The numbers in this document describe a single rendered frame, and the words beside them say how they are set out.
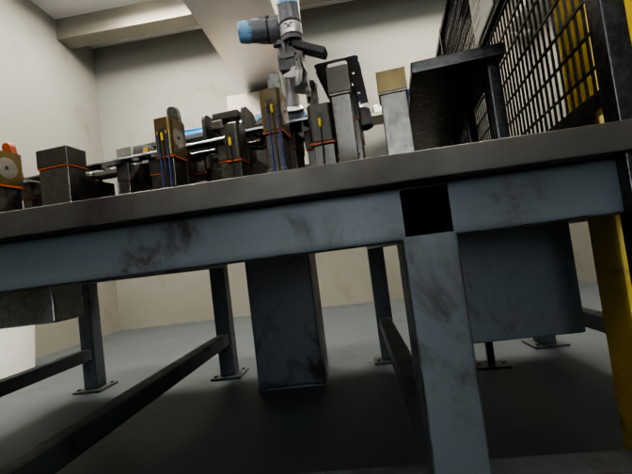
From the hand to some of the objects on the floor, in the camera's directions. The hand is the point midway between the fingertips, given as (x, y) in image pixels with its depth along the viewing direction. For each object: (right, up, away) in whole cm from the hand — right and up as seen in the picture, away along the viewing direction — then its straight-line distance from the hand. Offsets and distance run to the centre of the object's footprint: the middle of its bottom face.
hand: (306, 95), depth 129 cm
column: (-6, -116, +60) cm, 131 cm away
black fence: (+74, -104, +12) cm, 128 cm away
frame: (-8, -113, +4) cm, 114 cm away
